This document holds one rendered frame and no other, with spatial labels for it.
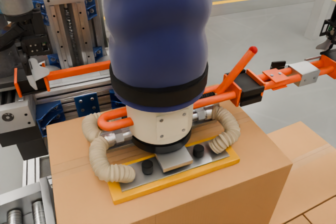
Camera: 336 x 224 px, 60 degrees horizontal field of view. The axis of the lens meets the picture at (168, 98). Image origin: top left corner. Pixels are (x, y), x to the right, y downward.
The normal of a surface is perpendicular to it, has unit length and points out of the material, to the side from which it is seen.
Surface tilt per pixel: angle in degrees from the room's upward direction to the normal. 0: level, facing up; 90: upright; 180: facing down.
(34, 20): 90
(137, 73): 93
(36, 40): 90
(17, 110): 90
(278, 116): 0
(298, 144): 0
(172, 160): 0
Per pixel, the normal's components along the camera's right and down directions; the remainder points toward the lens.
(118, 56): -0.71, 0.20
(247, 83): 0.00, -0.79
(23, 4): 0.77, 0.39
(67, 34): 0.34, 0.58
